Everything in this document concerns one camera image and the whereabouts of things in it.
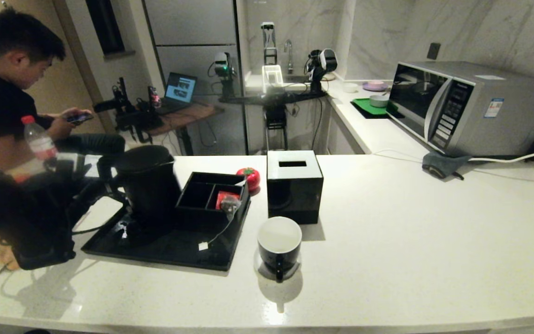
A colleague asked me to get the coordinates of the dark grey cloth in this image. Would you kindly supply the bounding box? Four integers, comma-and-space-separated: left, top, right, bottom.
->
421, 151, 472, 180

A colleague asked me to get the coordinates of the green tray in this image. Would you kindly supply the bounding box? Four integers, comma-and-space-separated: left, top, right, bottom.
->
350, 97, 400, 119

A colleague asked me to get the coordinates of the plastic water bottle red cap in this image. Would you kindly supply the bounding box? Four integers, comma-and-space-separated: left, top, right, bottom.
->
21, 115, 60, 162

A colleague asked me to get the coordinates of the black electric kettle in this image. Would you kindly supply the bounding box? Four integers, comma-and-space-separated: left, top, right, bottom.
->
98, 145, 183, 225

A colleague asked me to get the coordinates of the thin white cord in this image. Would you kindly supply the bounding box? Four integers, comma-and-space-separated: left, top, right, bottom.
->
372, 148, 427, 160

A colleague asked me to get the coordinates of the black mug white inside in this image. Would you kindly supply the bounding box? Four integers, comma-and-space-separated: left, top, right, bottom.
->
257, 216, 303, 282

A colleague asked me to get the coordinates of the open laptop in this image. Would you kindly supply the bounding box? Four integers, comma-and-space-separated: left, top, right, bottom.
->
160, 72, 198, 115

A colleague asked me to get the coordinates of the silver microwave oven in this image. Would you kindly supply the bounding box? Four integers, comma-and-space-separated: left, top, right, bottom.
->
386, 60, 534, 157

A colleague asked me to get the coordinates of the red tomato kitchen timer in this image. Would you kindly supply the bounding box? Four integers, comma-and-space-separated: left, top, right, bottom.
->
236, 167, 261, 193

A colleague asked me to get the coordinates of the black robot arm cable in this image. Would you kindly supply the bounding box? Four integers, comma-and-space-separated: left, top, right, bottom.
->
70, 204, 131, 235

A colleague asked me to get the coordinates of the red tea packet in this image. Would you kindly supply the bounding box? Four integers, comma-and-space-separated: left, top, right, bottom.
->
216, 190, 242, 210

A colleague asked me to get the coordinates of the thick white power cable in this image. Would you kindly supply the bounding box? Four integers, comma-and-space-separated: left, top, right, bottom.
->
469, 147, 534, 163

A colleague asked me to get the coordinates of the wooden desk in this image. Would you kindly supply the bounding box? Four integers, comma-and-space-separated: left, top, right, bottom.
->
146, 102, 225, 156

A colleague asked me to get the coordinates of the black serving tray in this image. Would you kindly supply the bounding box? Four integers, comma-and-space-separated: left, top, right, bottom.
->
81, 199, 252, 271

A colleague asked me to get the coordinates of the black tissue box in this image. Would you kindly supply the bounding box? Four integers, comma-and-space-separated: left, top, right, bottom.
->
266, 149, 324, 225

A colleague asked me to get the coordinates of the tea bag with string tag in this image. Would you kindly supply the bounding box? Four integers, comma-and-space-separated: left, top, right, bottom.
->
198, 196, 242, 251

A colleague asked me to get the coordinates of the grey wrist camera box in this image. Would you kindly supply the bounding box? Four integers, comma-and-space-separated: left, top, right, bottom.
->
56, 153, 87, 175

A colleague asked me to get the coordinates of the dark window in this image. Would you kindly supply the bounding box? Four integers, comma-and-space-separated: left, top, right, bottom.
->
85, 0, 126, 56

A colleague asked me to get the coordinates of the tan cloth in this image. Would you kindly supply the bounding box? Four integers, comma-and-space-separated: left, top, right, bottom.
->
0, 237, 18, 271

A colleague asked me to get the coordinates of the black compartment organizer box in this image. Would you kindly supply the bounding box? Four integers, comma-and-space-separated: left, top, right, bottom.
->
176, 172, 250, 224

